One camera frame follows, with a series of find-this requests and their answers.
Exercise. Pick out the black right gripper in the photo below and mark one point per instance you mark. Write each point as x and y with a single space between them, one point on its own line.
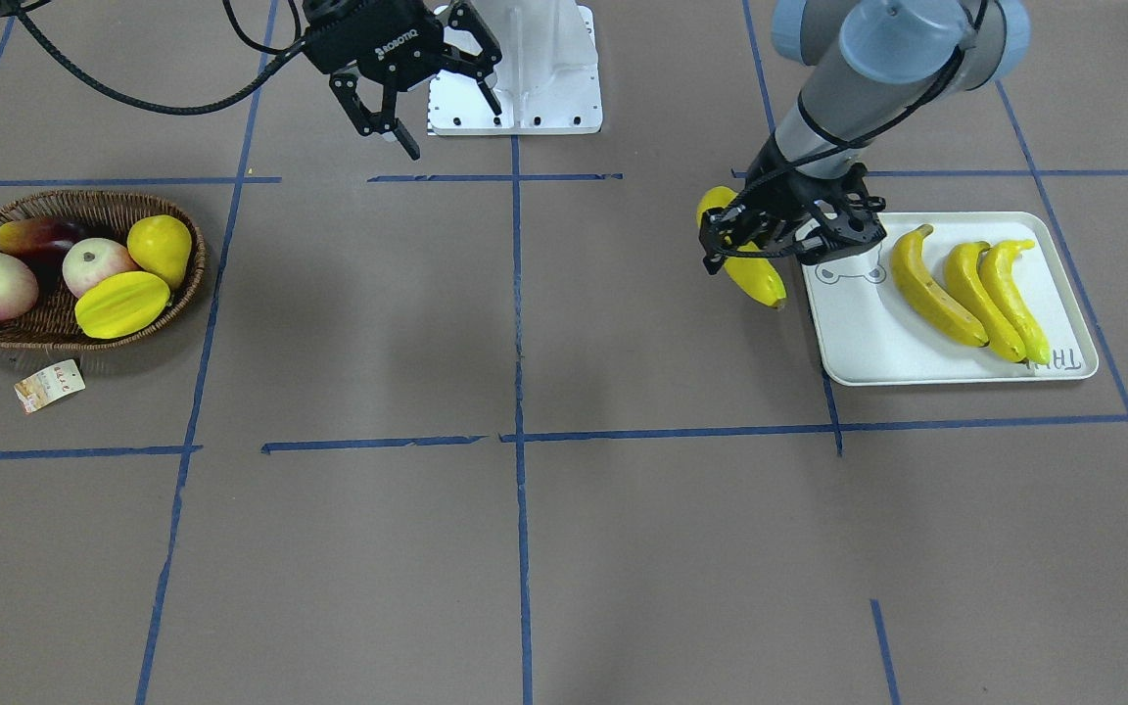
375 51

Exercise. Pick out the orange mango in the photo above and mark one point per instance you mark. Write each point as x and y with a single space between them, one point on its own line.
42 241

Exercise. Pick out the white bear tray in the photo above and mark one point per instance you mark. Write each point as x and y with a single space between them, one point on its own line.
870 337

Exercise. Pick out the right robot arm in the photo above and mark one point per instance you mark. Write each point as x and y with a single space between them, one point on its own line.
411 65

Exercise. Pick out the yellow pear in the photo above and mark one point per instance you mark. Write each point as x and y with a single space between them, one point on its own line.
162 245

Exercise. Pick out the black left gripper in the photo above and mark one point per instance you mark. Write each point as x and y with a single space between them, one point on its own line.
777 204

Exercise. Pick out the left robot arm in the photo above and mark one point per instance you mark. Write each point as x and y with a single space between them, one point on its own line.
873 64

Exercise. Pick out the brown wicker basket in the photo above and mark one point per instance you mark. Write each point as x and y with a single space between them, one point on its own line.
51 326

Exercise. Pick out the white pillar base plate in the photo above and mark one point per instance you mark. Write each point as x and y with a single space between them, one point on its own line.
546 81

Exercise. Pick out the paper basket tag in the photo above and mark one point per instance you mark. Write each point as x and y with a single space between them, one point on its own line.
51 384

